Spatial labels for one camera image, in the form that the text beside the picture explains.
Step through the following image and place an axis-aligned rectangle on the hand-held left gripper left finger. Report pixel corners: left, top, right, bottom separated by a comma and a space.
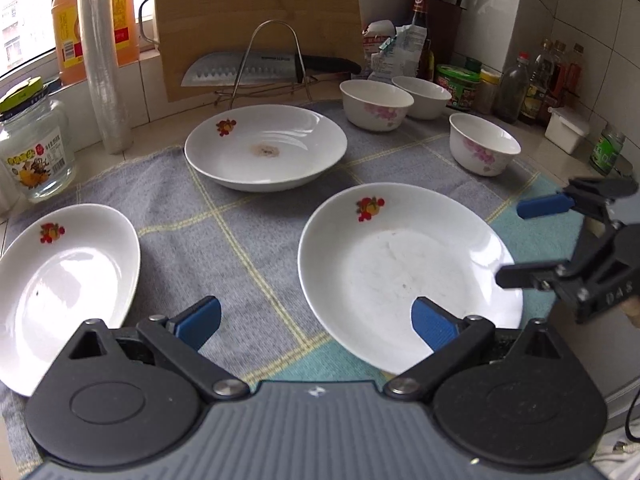
67, 296, 251, 403

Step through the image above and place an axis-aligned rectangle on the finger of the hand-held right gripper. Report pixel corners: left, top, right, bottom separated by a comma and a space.
517, 176, 640, 226
495, 220, 628, 293

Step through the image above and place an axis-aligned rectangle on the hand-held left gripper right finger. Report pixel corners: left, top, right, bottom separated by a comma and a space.
382, 296, 563, 403

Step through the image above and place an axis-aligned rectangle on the white plate with fruit print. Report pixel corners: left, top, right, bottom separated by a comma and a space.
298, 183, 525, 376
0, 203, 141, 397
184, 104, 349, 192

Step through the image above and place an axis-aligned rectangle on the white bowl with pink flowers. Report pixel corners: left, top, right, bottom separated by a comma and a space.
391, 75, 453, 121
448, 112, 523, 177
339, 79, 415, 133

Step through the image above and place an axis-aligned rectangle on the white plastic box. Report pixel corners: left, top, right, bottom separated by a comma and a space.
543, 106, 591, 155

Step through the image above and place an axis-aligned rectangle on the glass jar with green label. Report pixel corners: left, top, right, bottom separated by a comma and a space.
588, 122, 627, 177

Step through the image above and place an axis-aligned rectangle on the grey and blue checked cloth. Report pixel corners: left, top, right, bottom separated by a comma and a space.
0, 99, 593, 466

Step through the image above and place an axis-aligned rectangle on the clear sauce bottle yellow label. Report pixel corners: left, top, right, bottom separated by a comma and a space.
519, 39, 552, 126

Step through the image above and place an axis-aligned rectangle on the dark glass bottle red cap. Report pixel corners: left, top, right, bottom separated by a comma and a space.
492, 51, 531, 124

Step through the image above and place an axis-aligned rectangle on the small jar with yellow lid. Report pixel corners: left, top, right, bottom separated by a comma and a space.
473, 67, 503, 115

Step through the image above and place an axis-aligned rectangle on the brown sauce bottle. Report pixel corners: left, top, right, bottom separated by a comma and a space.
547, 40, 569, 112
565, 42, 587, 103

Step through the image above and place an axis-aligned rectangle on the green lidded container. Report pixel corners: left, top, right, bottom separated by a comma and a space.
433, 63, 482, 111

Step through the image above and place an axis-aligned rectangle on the dark knife block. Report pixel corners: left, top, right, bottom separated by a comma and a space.
429, 0, 470, 70

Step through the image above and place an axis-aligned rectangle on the white packet with blue print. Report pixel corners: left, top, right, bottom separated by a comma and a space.
380, 23, 431, 81

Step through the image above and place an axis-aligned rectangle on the dark soy sauce bottle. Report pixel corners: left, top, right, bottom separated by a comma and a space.
410, 0, 436, 82

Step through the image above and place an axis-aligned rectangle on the glass jar with green lid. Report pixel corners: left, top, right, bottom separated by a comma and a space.
0, 77, 77, 205

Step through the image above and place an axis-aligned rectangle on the plastic wrap roll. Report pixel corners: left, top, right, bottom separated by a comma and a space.
76, 0, 134, 156

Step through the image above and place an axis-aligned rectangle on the orange cooking oil bottle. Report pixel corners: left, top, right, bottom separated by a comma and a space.
51, 0, 141, 87

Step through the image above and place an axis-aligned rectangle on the black cable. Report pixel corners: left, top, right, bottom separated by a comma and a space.
621, 406, 640, 445

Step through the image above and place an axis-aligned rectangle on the steel kitchen knife black handle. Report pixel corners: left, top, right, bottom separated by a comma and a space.
180, 52, 362, 87

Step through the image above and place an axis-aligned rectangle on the metal wire rack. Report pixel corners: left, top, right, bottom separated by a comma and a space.
214, 19, 316, 109

